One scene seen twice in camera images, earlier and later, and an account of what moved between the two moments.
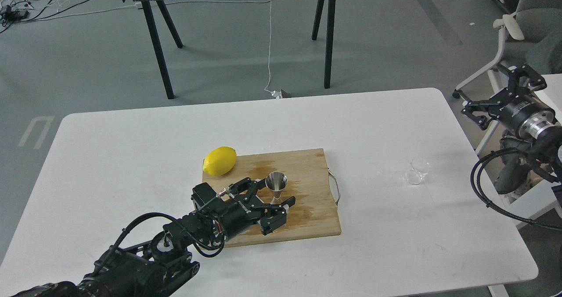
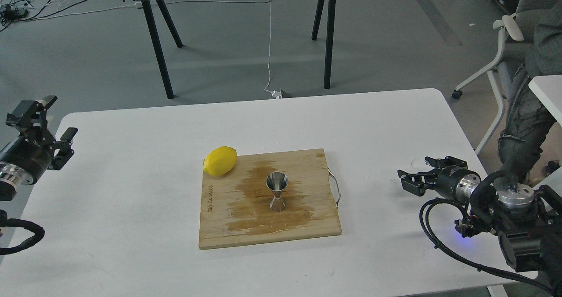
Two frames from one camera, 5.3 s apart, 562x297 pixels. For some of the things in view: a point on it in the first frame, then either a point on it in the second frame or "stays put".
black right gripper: [523, 114] to [444, 182]
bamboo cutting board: [314, 213] stays put
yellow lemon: [220, 161] stays put
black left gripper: [236, 213] to [32, 152]
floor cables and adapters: [19, 4] stays put
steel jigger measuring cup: [276, 181] stays put
